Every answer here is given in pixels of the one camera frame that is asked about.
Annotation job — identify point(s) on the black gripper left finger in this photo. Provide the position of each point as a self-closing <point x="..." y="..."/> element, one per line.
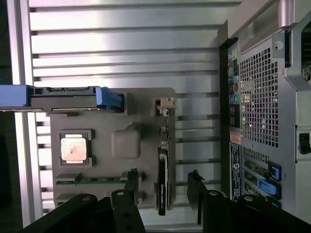
<point x="121" y="213"/>

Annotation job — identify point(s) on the grey plastic parts rack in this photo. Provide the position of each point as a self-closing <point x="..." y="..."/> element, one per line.
<point x="145" y="136"/>

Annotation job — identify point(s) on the green RAM stick loose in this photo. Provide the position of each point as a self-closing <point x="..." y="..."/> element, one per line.
<point x="97" y="180"/>

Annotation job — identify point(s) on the hard disk with blue caddy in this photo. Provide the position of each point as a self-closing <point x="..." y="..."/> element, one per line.
<point x="60" y="99"/>

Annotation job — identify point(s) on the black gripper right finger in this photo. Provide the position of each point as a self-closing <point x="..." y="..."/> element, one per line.
<point x="218" y="213"/>

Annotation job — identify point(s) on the black grey PC case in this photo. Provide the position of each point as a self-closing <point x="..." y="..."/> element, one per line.
<point x="291" y="116"/>

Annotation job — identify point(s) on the silver CPU chip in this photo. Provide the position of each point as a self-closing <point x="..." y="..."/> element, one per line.
<point x="73" y="149"/>

